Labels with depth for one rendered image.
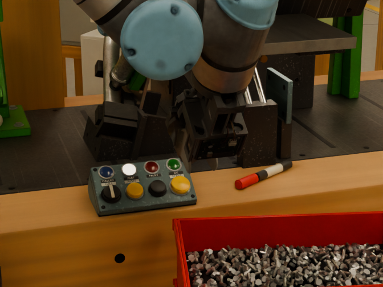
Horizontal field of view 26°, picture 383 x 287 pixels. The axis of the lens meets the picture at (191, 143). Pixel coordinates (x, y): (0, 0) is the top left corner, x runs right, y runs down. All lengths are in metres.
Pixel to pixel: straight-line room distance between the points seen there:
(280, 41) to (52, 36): 0.62
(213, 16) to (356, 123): 0.79
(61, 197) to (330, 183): 0.43
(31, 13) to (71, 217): 0.61
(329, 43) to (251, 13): 0.43
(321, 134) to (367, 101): 0.25
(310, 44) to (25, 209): 0.50
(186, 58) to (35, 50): 1.01
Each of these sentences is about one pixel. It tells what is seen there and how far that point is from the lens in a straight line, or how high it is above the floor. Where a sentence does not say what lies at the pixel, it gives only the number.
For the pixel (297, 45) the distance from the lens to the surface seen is 1.28.
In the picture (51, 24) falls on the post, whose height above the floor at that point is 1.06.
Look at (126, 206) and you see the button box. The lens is 1.22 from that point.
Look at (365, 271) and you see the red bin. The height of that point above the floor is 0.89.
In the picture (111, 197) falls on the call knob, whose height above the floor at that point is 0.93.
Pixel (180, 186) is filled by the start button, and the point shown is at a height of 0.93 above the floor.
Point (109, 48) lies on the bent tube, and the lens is 1.51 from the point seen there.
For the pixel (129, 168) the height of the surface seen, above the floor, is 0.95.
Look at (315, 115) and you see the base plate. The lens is 1.68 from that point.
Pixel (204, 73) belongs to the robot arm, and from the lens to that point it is 0.97.
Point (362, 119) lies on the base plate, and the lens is 1.67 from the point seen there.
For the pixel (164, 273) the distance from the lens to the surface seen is 1.28.
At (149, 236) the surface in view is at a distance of 1.24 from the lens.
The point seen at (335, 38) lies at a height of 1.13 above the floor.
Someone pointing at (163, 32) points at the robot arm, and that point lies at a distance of 0.74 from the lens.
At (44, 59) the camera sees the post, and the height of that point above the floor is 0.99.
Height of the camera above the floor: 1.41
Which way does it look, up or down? 20 degrees down
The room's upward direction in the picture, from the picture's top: straight up
